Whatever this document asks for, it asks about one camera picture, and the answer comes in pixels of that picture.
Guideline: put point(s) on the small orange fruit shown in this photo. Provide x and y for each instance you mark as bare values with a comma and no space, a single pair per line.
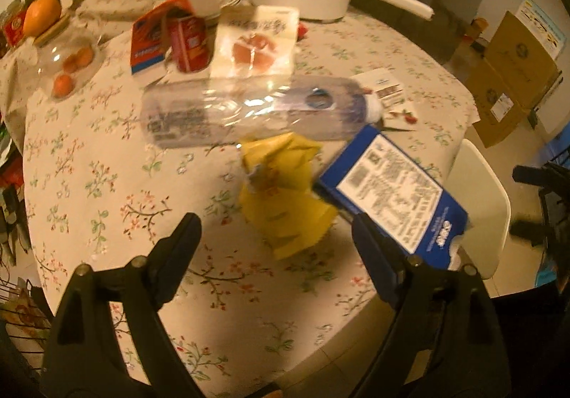
80,57
62,84

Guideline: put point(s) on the yellow wrapper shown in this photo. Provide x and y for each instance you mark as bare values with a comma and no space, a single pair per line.
285,211

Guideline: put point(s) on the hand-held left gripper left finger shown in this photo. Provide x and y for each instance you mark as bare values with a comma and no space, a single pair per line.
178,246

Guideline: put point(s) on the small white snack packet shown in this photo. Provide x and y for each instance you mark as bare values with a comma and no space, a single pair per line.
385,86

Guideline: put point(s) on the cardboard box with white label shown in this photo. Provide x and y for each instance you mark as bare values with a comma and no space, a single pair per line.
494,113

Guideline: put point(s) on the red and white container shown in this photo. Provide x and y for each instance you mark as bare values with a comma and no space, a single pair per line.
303,30

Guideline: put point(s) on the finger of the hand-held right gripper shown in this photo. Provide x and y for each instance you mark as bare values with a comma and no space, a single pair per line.
530,176
527,231

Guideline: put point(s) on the blue plastic item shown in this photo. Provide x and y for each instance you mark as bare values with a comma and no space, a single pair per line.
559,144

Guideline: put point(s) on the clear plastic bottle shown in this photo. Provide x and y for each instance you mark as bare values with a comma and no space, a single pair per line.
222,108

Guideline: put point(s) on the large orange fruit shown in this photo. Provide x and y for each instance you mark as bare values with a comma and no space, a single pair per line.
41,15

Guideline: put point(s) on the blue carton box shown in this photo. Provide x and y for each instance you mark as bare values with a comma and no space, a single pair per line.
392,188

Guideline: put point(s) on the white packet with orange print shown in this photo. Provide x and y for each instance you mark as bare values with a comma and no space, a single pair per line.
254,46

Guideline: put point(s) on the plain cardboard box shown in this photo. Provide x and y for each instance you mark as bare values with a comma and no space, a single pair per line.
523,50

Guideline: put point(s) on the clear bag of tomatoes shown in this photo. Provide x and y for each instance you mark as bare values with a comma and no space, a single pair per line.
67,64

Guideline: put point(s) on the red box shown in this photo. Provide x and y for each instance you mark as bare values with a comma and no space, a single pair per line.
13,26

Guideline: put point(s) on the white trash bin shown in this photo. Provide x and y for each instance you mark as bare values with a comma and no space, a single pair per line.
481,211

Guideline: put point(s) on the blue and red carton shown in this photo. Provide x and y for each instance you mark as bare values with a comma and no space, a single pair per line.
149,41

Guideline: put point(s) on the red can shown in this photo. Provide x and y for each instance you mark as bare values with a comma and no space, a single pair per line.
191,46

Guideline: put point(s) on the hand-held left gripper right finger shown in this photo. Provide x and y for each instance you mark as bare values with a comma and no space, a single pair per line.
374,260

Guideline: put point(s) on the blue and yellow wall sign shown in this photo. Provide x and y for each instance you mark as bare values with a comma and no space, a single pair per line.
541,21

